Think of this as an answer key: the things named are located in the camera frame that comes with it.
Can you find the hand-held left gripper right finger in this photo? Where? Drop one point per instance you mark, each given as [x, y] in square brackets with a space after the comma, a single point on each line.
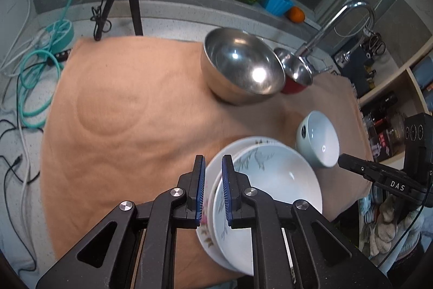
[226, 187]

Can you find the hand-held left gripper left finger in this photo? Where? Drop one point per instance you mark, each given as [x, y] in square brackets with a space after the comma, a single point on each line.
[199, 187]

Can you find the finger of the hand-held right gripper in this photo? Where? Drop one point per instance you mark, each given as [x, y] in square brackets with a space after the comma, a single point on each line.
[358, 167]

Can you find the light blue ceramic bowl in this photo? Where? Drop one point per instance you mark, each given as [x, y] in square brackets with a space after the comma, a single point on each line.
[321, 140]

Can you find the white plate large pink flowers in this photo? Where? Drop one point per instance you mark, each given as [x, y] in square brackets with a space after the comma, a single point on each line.
[204, 238]

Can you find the white plate grey leaf print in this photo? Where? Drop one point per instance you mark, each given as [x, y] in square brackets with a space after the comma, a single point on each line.
[280, 180]

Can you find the large steel bowl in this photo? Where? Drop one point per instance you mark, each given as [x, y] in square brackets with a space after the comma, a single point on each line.
[236, 86]

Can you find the small red steel bowl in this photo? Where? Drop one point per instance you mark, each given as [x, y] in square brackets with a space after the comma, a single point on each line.
[294, 87]

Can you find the person's right hand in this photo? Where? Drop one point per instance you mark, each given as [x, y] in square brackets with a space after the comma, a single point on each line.
[384, 224]

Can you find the cream shelf unit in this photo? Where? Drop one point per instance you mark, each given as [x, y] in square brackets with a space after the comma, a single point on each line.
[417, 89]

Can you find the dark utensil holder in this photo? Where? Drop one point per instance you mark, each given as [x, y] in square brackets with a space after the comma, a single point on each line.
[355, 72]

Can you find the scissors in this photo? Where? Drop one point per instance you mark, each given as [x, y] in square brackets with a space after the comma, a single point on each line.
[375, 45]

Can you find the orange towel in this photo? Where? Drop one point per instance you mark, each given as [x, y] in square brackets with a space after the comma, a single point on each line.
[118, 106]

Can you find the chrome faucet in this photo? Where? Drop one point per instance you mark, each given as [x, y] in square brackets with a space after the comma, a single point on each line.
[324, 31]

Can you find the orange fruit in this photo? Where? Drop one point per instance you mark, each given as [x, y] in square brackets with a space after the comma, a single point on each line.
[297, 14]

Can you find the blue fluted cup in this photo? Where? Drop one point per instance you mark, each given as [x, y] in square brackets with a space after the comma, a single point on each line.
[275, 1]

